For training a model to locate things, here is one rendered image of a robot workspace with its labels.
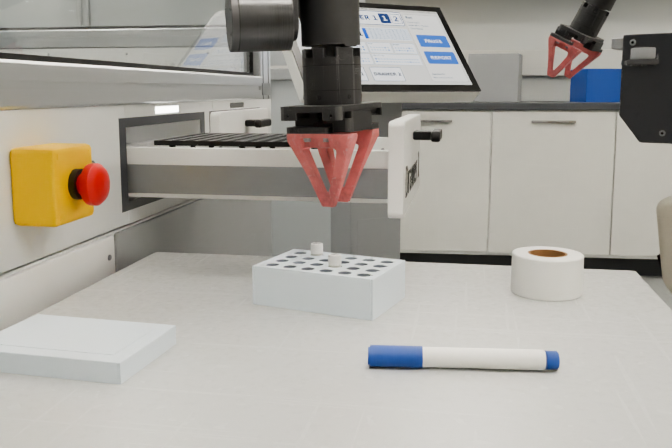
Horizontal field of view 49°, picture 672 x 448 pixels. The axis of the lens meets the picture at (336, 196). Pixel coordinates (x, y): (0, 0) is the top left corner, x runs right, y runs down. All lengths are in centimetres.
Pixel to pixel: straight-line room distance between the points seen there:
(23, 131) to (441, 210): 334
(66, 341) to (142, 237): 41
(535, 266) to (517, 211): 324
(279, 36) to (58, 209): 26
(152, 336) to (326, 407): 16
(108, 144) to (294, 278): 31
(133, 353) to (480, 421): 25
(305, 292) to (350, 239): 131
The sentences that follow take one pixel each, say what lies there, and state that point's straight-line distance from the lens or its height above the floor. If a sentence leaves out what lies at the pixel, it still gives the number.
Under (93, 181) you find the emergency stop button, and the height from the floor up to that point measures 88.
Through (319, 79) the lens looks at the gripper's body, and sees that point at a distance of 71.
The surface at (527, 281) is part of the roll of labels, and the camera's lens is 76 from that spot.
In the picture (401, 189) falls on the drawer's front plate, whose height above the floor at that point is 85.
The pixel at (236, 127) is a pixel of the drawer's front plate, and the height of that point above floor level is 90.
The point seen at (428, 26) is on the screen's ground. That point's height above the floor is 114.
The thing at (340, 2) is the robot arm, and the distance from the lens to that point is 71.
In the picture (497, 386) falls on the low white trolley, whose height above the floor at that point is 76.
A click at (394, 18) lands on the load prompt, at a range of 209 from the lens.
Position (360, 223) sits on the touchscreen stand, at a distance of 199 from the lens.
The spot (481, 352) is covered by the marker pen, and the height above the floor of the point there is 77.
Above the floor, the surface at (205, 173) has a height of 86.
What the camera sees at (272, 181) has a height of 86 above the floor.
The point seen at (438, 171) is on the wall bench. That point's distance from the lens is 393.
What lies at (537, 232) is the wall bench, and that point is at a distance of 402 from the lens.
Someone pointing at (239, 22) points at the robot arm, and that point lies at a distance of 69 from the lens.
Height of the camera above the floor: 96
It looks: 8 degrees down
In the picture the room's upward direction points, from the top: straight up
